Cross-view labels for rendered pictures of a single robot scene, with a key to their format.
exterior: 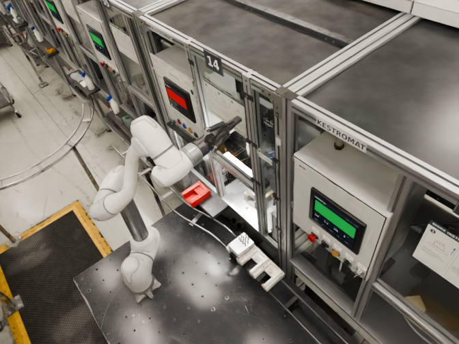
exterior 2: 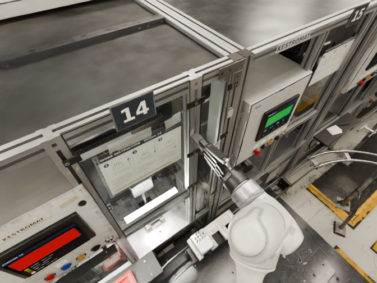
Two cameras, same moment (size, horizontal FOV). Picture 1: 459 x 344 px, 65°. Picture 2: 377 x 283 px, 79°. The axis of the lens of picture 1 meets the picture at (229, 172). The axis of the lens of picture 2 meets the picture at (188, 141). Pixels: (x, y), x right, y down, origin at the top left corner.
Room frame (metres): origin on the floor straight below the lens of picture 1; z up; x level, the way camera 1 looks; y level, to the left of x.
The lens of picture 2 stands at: (1.27, 0.45, 2.42)
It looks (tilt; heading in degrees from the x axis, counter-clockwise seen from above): 50 degrees down; 267
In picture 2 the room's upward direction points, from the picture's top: straight up
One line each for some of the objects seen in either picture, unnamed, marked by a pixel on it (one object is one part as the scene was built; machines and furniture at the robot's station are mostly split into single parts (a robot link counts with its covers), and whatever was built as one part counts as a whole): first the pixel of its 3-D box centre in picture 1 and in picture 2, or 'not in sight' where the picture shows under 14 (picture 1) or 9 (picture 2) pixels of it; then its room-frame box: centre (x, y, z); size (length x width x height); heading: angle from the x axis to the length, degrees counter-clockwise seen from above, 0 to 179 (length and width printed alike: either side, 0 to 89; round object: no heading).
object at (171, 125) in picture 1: (184, 134); (73, 272); (1.72, 0.23, 1.37); 0.36 x 0.04 x 0.04; 32
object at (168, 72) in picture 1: (195, 93); (37, 223); (1.80, 0.12, 1.60); 0.42 x 0.29 x 0.46; 32
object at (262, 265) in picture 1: (254, 263); (215, 234); (1.06, -0.05, 0.84); 0.36 x 0.14 x 0.10; 32
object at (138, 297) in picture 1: (143, 284); not in sight; (1.12, 0.66, 0.71); 0.22 x 0.18 x 0.06; 32
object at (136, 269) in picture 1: (135, 271); not in sight; (1.14, 0.67, 0.85); 0.18 x 0.16 x 0.22; 163
